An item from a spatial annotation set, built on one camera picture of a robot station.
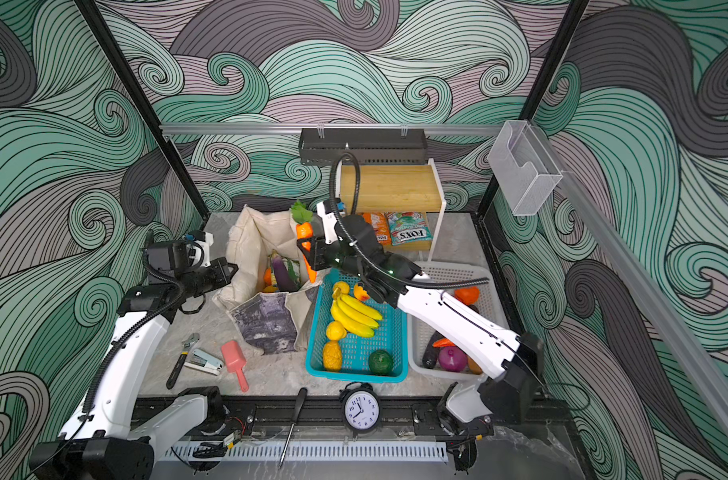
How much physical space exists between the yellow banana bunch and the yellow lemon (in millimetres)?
12

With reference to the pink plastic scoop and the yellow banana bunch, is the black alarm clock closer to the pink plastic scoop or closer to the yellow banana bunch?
the yellow banana bunch

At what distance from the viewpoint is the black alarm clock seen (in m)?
0.71

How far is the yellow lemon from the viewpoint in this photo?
85 cm

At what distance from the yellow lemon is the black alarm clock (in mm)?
142

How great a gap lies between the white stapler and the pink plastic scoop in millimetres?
23

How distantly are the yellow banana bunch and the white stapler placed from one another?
1.16 feet

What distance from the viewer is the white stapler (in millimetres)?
812

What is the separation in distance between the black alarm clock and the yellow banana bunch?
16 cm

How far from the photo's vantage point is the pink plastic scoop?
0.81 m
